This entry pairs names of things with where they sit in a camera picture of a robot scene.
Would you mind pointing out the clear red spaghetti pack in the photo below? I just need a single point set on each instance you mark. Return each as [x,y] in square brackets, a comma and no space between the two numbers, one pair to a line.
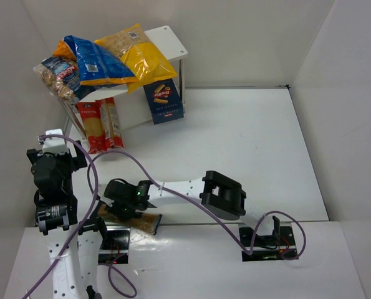
[110,123]

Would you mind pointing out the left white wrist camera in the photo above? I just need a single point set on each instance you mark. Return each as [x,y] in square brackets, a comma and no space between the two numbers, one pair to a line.
[54,145]

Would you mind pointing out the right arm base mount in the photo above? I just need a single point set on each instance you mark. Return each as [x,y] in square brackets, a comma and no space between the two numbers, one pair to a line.
[269,248]

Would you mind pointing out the yellow pasta bag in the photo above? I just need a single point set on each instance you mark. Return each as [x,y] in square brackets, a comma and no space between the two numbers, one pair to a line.
[140,55]

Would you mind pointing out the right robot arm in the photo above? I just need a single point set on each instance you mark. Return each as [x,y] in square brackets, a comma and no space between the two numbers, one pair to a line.
[219,195]

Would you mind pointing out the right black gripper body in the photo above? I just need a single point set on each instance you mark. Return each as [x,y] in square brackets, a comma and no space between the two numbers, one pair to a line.
[104,202]

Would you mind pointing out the dark La Sicilia spaghetti pack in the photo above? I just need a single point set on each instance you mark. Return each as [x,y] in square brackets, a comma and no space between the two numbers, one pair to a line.
[145,222]

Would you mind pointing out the clear mixed pasta bag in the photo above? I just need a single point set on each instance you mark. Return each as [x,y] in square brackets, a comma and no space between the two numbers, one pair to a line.
[62,77]

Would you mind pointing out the white two-tier shelf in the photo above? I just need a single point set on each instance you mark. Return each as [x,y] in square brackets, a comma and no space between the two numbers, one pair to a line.
[133,108]

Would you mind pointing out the blue Barilla pasta box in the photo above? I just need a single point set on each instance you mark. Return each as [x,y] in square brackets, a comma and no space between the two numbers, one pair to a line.
[164,101]

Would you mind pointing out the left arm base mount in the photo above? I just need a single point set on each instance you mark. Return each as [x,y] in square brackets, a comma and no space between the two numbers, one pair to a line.
[103,245]

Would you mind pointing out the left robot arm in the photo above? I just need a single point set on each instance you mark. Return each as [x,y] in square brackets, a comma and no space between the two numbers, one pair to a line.
[73,250]

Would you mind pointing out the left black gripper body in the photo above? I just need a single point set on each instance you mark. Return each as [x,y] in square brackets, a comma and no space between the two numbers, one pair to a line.
[74,158]

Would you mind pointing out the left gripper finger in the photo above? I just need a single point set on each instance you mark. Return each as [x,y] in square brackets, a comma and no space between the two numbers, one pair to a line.
[33,155]
[79,161]

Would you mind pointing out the blue pasta bag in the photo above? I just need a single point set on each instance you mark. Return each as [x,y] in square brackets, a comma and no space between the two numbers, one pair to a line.
[97,66]

